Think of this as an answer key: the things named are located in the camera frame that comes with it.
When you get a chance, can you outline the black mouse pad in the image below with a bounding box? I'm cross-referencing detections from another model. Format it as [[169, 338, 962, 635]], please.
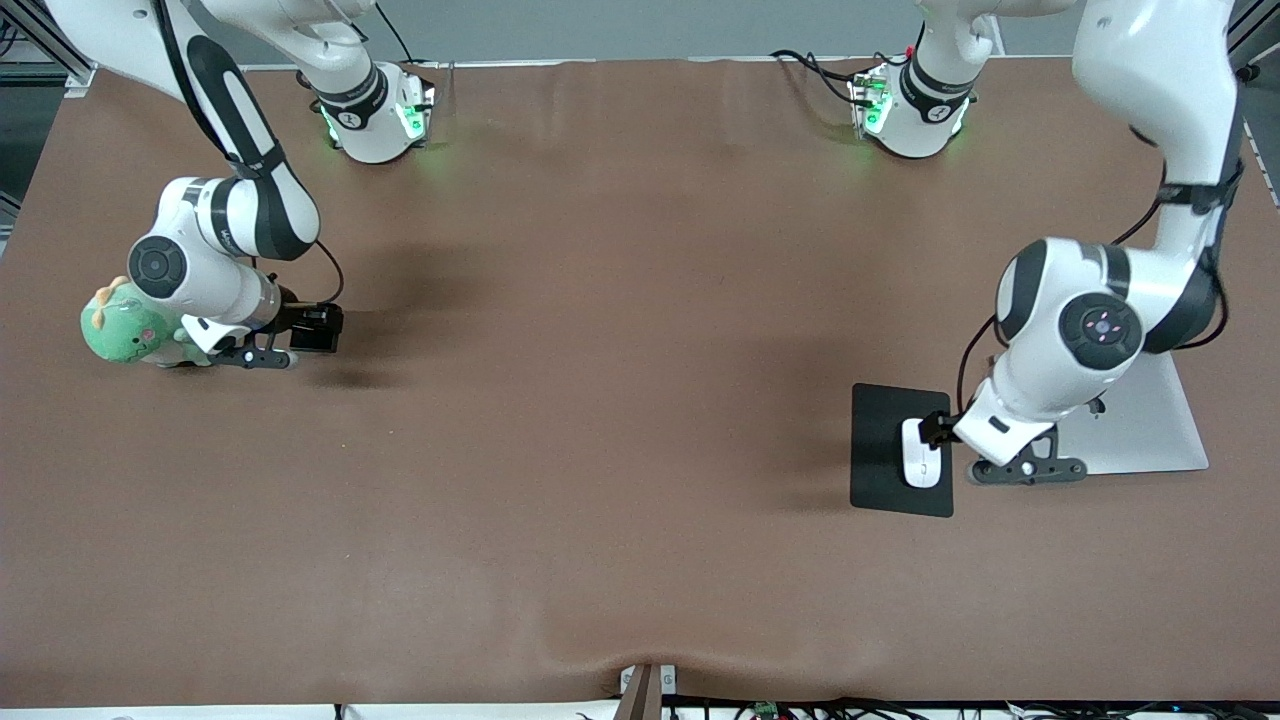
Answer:
[[849, 382, 955, 519]]

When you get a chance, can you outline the silver closed laptop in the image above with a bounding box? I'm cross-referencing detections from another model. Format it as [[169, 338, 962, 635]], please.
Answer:
[[1058, 350, 1211, 477]]

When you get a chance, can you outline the aluminium frame profile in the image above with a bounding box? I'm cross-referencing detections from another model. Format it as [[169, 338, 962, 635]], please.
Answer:
[[0, 0, 97, 97], [1228, 0, 1280, 73]]

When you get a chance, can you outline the black flip phone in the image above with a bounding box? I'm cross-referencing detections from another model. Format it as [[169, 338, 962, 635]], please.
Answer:
[[289, 303, 345, 354]]

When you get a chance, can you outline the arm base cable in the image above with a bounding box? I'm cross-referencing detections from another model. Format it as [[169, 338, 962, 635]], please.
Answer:
[[375, 0, 456, 96], [770, 48, 873, 109]]

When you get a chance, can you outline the left arm base cable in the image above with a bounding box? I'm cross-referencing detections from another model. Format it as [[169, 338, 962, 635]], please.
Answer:
[[770, 48, 873, 109]]

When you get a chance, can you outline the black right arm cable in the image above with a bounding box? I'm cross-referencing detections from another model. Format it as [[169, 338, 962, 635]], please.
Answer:
[[150, 0, 347, 307]]

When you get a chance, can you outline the white computer mouse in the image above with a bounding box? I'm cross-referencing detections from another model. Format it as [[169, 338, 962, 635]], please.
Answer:
[[902, 416, 944, 490]]

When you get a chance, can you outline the camera post with bracket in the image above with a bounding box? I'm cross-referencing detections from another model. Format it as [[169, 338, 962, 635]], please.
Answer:
[[617, 663, 679, 720]]

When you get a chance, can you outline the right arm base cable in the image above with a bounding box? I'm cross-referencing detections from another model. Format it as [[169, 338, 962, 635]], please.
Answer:
[[375, 0, 456, 96]]

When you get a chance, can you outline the brown table cover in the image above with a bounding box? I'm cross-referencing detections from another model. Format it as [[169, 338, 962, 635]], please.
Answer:
[[0, 55, 1280, 707]]

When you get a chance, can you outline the green dinosaur plush toy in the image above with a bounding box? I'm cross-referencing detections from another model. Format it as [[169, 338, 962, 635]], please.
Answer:
[[80, 276, 218, 369]]

